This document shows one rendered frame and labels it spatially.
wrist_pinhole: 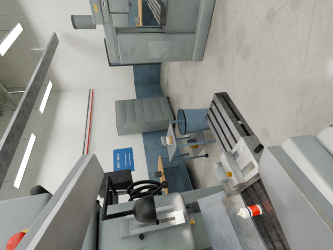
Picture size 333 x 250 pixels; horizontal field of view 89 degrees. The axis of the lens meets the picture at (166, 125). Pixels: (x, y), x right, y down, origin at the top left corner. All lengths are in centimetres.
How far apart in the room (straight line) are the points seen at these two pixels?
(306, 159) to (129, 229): 66
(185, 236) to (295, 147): 52
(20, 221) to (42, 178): 558
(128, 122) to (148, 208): 525
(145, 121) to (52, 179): 317
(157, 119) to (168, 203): 513
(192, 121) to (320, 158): 224
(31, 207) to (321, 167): 92
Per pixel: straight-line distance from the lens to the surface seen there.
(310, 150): 84
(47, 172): 625
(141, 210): 52
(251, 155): 75
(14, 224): 65
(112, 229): 68
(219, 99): 105
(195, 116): 291
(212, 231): 117
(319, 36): 188
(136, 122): 568
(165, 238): 67
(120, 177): 105
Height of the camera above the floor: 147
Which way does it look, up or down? 11 degrees down
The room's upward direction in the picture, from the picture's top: 97 degrees counter-clockwise
